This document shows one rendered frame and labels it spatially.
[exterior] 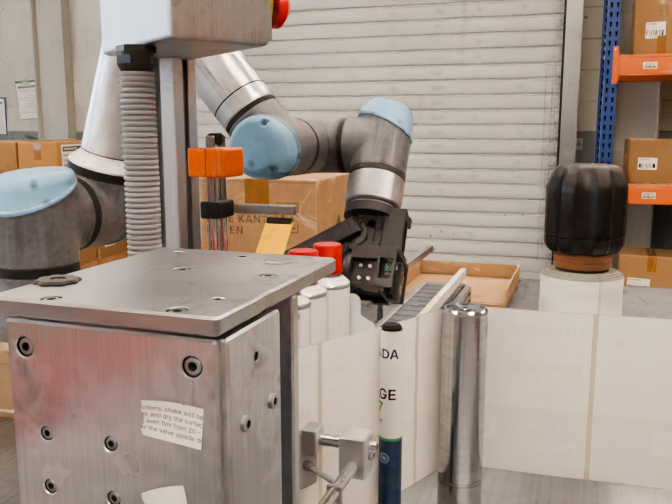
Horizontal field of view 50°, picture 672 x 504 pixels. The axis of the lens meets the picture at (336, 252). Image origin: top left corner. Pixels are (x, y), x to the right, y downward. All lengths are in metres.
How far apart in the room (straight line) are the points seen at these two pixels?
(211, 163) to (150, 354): 0.46
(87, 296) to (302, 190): 1.06
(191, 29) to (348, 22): 4.68
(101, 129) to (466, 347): 0.73
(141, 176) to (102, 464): 0.38
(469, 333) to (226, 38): 0.32
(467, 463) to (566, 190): 0.30
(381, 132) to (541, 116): 4.09
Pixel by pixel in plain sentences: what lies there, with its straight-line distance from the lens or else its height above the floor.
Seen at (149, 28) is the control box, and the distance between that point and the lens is 0.66.
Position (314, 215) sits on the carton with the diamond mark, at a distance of 1.36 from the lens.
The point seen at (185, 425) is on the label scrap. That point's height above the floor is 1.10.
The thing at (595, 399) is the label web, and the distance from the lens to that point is 0.65.
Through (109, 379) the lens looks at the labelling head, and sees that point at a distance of 0.31.
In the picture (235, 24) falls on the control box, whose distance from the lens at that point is 0.65.
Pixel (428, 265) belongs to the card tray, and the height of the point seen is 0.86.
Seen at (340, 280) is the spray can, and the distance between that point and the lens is 0.81.
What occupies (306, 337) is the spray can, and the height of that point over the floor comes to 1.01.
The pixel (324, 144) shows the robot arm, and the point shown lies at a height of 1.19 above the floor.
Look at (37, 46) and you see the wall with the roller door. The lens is 6.61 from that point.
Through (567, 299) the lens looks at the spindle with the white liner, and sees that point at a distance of 0.78.
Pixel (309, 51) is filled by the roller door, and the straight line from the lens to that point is 5.35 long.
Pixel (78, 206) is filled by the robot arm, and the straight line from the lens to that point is 1.10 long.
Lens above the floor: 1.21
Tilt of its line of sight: 10 degrees down
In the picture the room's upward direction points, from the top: straight up
